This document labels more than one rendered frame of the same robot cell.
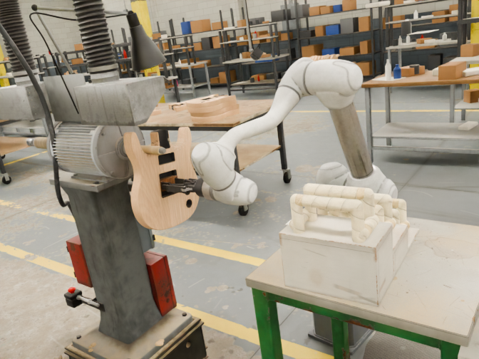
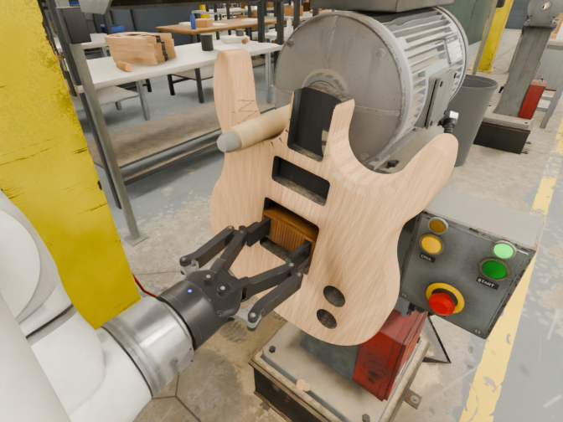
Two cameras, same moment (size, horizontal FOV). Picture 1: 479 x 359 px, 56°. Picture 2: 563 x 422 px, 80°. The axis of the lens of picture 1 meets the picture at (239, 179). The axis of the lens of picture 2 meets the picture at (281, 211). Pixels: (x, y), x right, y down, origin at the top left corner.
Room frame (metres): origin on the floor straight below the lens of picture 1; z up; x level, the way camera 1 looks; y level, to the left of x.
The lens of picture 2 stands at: (1.74, -0.12, 1.42)
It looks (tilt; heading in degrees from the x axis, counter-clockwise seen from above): 34 degrees down; 90
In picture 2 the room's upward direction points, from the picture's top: straight up
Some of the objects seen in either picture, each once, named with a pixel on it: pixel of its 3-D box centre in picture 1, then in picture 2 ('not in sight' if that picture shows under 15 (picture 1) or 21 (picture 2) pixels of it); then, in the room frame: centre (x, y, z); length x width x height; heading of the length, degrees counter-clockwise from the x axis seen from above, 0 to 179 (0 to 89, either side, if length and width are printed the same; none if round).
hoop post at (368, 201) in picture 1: (368, 210); not in sight; (1.09, -0.33, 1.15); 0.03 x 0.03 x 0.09
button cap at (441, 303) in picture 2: not in sight; (443, 301); (2.00, 0.26, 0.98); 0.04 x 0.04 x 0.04; 52
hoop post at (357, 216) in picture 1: (358, 223); not in sight; (1.02, -0.28, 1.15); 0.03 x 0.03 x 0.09
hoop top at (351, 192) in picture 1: (336, 191); not in sight; (1.13, -0.26, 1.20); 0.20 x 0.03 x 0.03; 54
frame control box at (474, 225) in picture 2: not in sight; (452, 248); (2.06, 0.38, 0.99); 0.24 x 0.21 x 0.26; 52
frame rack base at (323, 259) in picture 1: (336, 256); not in sight; (1.11, -0.24, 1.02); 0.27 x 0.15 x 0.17; 55
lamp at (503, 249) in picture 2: not in sight; (503, 251); (2.04, 0.24, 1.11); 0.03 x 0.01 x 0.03; 142
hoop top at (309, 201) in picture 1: (325, 202); not in sight; (1.07, -0.21, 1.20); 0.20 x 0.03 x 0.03; 54
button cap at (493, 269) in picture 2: not in sight; (494, 267); (2.04, 0.24, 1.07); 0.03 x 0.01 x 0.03; 142
